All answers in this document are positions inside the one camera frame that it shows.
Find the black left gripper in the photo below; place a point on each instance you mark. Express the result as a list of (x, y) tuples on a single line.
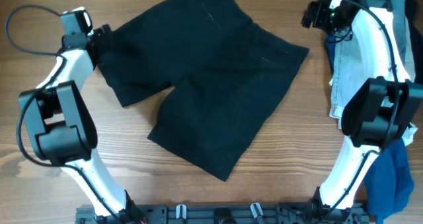
[(102, 36)]

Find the light blue denim jeans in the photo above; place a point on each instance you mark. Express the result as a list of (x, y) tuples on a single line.
[(348, 72)]

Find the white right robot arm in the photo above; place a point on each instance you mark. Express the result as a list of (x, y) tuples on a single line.
[(373, 28)]

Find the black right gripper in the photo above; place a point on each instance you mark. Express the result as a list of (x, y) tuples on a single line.
[(320, 9)]

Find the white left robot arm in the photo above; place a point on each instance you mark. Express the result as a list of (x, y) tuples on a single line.
[(55, 128)]

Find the blue garment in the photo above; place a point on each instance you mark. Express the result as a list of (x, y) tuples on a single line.
[(388, 181)]

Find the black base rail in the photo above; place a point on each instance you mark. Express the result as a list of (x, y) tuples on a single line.
[(282, 213)]

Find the black shorts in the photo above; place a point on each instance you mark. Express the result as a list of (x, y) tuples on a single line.
[(225, 73)]

